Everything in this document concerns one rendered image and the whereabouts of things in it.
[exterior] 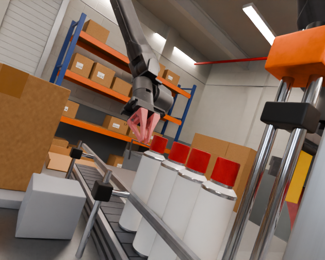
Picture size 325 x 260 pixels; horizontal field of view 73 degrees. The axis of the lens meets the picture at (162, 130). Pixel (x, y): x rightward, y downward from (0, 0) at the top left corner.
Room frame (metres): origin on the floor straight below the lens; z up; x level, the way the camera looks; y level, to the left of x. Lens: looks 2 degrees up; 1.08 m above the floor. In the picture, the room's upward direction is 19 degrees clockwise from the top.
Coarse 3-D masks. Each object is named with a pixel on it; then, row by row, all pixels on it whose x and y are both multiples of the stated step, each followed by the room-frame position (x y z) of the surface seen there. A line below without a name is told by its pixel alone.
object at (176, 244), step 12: (84, 144) 0.84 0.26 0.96; (96, 156) 0.68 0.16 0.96; (108, 168) 0.58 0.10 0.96; (120, 180) 0.50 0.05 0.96; (132, 192) 0.44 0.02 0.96; (144, 204) 0.39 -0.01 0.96; (144, 216) 0.37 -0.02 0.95; (156, 216) 0.35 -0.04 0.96; (156, 228) 0.33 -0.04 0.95; (168, 228) 0.32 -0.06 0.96; (168, 240) 0.30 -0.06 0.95; (180, 240) 0.30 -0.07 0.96; (180, 252) 0.28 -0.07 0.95; (192, 252) 0.27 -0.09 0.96
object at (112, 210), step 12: (84, 168) 0.83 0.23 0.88; (84, 180) 0.70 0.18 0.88; (108, 204) 0.56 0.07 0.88; (120, 204) 0.59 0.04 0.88; (108, 216) 0.49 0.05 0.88; (120, 216) 0.51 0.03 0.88; (120, 228) 0.46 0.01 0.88; (120, 240) 0.41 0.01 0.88; (132, 240) 0.42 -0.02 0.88; (132, 252) 0.38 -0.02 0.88
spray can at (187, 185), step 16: (192, 160) 0.35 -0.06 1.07; (208, 160) 0.35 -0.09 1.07; (176, 176) 0.36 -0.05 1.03; (192, 176) 0.34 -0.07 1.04; (176, 192) 0.34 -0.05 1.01; (192, 192) 0.33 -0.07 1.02; (176, 208) 0.34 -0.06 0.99; (192, 208) 0.34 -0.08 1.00; (176, 224) 0.33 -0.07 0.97; (160, 240) 0.34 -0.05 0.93; (160, 256) 0.34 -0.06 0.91
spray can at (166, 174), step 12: (180, 144) 0.39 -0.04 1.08; (168, 156) 0.40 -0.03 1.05; (180, 156) 0.39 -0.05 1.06; (168, 168) 0.38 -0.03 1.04; (180, 168) 0.38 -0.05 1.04; (156, 180) 0.39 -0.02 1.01; (168, 180) 0.38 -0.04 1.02; (156, 192) 0.38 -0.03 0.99; (168, 192) 0.38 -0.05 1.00; (156, 204) 0.38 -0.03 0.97; (144, 228) 0.38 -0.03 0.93; (144, 240) 0.38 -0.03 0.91; (144, 252) 0.38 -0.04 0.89
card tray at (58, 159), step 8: (48, 152) 0.92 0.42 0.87; (56, 152) 1.12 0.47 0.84; (64, 152) 1.14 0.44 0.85; (48, 160) 0.84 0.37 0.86; (56, 160) 0.98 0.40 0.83; (64, 160) 1.03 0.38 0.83; (80, 160) 1.14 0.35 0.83; (88, 160) 1.20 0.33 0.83; (48, 168) 0.84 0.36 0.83; (56, 168) 0.87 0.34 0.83; (64, 168) 0.91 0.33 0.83; (96, 168) 1.10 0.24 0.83
